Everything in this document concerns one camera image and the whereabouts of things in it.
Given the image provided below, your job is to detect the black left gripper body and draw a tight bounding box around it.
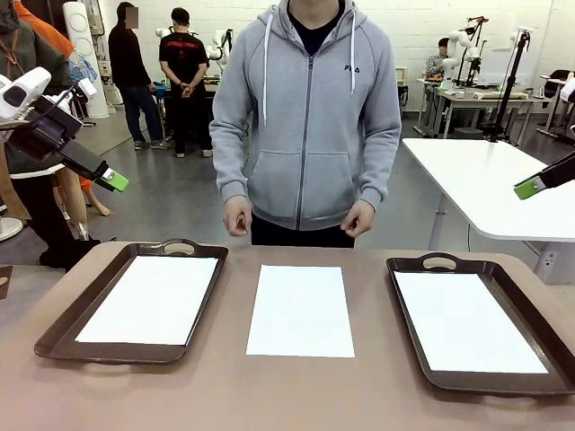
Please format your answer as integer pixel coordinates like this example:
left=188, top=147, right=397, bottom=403
left=7, top=96, right=84, bottom=162

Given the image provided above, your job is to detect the person's left forearm grey sleeve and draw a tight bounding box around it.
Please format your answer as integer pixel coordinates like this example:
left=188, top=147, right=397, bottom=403
left=357, top=129, right=403, bottom=212

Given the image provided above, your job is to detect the person's right forearm grey sleeve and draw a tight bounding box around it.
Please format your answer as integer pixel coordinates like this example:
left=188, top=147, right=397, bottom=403
left=209, top=129, right=251, bottom=204

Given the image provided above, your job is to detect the person's right hand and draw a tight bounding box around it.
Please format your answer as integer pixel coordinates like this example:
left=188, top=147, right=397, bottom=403
left=222, top=195, right=253, bottom=238

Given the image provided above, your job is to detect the person's left hand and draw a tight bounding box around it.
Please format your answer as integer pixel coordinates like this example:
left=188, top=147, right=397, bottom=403
left=340, top=200, right=376, bottom=239

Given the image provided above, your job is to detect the person in dark green jacket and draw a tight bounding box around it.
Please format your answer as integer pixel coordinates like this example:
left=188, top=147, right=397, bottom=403
left=0, top=0, right=102, bottom=270

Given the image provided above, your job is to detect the white table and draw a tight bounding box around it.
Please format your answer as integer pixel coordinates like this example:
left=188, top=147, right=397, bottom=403
left=402, top=137, right=575, bottom=285

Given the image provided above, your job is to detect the white background desk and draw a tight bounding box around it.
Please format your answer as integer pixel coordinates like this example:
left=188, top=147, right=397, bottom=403
left=536, top=76, right=575, bottom=145
left=415, top=78, right=554, bottom=145

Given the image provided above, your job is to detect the white tower air conditioner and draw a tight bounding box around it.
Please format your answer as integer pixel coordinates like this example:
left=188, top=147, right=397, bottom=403
left=62, top=2, right=110, bottom=119

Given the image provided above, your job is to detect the black tripod pole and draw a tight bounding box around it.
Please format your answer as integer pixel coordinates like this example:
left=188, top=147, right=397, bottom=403
left=487, top=29, right=531, bottom=144

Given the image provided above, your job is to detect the black office chair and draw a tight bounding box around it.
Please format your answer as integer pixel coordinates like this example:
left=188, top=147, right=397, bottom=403
left=544, top=68, right=575, bottom=91

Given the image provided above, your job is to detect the white round fan base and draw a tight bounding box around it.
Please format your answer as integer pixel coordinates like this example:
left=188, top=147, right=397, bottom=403
left=0, top=217, right=24, bottom=242

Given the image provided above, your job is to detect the person in black jacket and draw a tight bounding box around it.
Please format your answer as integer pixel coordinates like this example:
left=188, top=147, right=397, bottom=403
left=107, top=2, right=168, bottom=151

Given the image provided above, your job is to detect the white board panel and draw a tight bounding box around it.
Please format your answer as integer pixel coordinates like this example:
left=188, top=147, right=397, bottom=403
left=478, top=47, right=538, bottom=87

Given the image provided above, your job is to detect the person in black red-print T-shirt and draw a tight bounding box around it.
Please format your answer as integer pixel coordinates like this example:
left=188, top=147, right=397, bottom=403
left=159, top=7, right=215, bottom=159

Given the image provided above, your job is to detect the seated person in plaid shirt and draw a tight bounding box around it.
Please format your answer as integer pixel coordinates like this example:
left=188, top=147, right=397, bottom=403
left=424, top=38, right=450, bottom=78

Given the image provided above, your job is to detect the black stand with orange bar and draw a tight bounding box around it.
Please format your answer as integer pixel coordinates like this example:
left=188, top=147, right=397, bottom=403
left=465, top=16, right=490, bottom=87

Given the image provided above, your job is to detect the white cabinet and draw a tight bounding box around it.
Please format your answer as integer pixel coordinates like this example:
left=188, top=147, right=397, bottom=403
left=394, top=66, right=409, bottom=109

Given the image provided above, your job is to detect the person in grey hoodie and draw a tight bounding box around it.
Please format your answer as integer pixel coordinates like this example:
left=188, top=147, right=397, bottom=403
left=208, top=0, right=403, bottom=249

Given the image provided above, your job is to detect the white A4 paper stack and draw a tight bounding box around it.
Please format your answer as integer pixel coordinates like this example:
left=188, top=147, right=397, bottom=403
left=245, top=264, right=356, bottom=359

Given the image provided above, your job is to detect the brown plastic tray with handles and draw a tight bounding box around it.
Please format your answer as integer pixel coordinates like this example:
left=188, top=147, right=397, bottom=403
left=385, top=252, right=575, bottom=396
left=34, top=238, right=229, bottom=365

